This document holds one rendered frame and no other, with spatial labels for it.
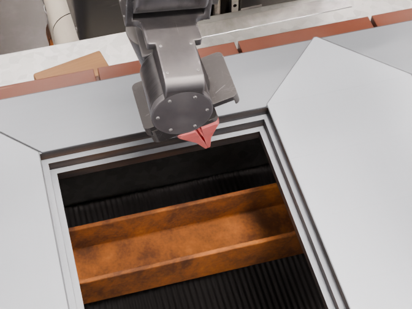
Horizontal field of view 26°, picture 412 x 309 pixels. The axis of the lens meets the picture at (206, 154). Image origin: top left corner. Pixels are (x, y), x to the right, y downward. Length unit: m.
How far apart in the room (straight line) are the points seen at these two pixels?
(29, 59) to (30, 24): 1.05
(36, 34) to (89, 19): 0.57
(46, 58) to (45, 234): 0.45
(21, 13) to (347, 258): 1.64
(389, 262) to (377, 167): 0.12
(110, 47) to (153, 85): 0.54
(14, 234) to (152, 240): 0.24
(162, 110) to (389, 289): 0.30
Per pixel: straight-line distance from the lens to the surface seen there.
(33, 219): 0.95
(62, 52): 1.34
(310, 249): 0.95
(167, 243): 1.12
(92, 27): 1.82
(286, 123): 1.02
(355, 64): 1.09
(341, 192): 0.97
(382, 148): 1.01
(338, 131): 1.02
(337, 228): 0.94
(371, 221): 0.95
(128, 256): 1.11
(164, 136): 0.92
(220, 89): 0.91
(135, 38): 0.84
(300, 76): 1.06
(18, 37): 2.36
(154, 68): 0.81
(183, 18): 0.83
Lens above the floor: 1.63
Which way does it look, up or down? 52 degrees down
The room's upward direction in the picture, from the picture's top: straight up
